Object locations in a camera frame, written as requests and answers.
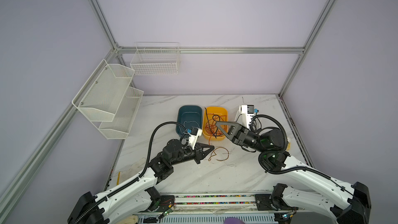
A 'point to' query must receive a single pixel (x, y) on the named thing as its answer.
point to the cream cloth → (131, 220)
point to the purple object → (233, 220)
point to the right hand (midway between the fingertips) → (217, 126)
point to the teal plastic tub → (189, 116)
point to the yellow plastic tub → (217, 110)
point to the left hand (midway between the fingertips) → (213, 148)
